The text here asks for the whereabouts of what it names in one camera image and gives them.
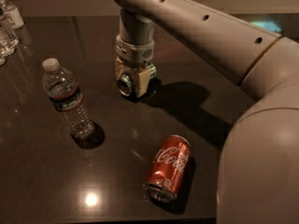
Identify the white-labelled bottle at back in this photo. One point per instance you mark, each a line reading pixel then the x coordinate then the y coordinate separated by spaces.
pixel 12 13

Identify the clear water bottle at edge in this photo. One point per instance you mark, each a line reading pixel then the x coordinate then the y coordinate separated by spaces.
pixel 8 38

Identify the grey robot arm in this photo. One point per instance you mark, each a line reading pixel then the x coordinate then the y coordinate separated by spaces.
pixel 258 175

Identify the green soda can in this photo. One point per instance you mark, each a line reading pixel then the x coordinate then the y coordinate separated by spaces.
pixel 126 84

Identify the red Coca-Cola can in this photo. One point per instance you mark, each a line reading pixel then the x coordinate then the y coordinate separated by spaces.
pixel 167 169

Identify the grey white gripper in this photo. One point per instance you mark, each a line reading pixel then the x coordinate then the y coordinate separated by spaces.
pixel 135 54

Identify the clear plastic water bottle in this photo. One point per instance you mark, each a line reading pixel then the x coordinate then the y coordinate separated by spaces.
pixel 67 98

